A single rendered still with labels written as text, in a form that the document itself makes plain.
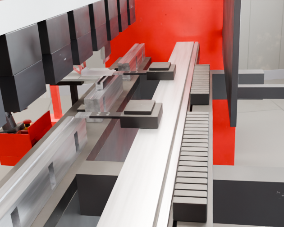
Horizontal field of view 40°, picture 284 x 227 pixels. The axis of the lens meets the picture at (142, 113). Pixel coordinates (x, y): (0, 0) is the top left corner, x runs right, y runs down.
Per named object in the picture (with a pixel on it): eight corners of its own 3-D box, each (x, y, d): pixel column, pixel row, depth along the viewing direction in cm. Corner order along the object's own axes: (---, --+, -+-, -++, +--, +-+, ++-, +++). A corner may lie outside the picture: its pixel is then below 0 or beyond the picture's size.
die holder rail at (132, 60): (135, 58, 243) (135, 43, 240) (145, 58, 242) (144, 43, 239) (118, 81, 197) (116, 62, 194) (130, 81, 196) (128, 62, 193)
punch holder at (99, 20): (86, 43, 151) (82, 0, 145) (107, 43, 150) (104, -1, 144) (74, 52, 137) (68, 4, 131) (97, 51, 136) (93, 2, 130)
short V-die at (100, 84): (108, 75, 172) (107, 69, 171) (114, 75, 171) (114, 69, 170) (95, 89, 153) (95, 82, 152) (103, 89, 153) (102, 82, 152)
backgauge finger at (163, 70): (116, 72, 170) (116, 61, 168) (176, 72, 165) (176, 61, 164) (110, 80, 159) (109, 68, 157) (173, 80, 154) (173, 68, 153)
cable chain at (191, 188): (187, 124, 108) (186, 111, 106) (208, 124, 107) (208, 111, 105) (172, 221, 68) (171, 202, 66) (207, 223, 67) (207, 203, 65)
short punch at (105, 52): (107, 58, 168) (105, 36, 164) (111, 58, 167) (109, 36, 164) (101, 64, 159) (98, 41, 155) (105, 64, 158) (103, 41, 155)
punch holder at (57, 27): (46, 70, 114) (38, 13, 109) (74, 70, 113) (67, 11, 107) (24, 84, 101) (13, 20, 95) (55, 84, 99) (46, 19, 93)
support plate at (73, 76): (53, 70, 178) (53, 68, 178) (108, 70, 174) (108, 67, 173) (37, 81, 162) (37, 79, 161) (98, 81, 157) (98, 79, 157)
